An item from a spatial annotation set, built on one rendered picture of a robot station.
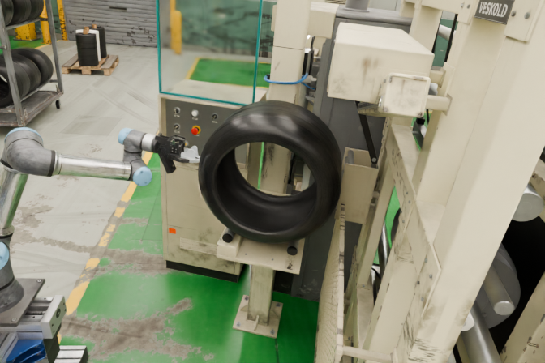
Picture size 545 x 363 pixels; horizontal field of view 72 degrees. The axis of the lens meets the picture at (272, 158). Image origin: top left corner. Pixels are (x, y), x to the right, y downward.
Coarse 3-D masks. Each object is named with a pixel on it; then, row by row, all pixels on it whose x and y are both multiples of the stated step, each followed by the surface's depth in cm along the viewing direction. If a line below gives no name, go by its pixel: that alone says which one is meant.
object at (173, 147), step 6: (156, 138) 154; (162, 138) 154; (168, 138) 155; (174, 138) 156; (180, 138) 157; (156, 144) 155; (162, 144) 156; (168, 144) 153; (174, 144) 154; (180, 144) 155; (156, 150) 157; (168, 150) 154; (174, 150) 154; (180, 150) 154; (168, 156) 155; (174, 156) 155
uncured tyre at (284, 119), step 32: (224, 128) 140; (256, 128) 134; (288, 128) 134; (320, 128) 144; (224, 160) 172; (320, 160) 135; (224, 192) 171; (256, 192) 177; (320, 192) 139; (224, 224) 157; (256, 224) 168; (288, 224) 167; (320, 224) 148
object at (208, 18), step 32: (160, 0) 190; (192, 0) 187; (224, 0) 184; (256, 0) 182; (160, 32) 197; (192, 32) 194; (224, 32) 191; (256, 32) 188; (160, 64) 204; (192, 64) 201; (224, 64) 198; (256, 64) 194; (192, 96) 208; (224, 96) 205
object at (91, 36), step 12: (96, 24) 738; (84, 36) 660; (96, 36) 682; (84, 48) 668; (96, 48) 684; (72, 60) 715; (84, 60) 677; (96, 60) 690; (108, 60) 743; (84, 72) 683; (108, 72) 692
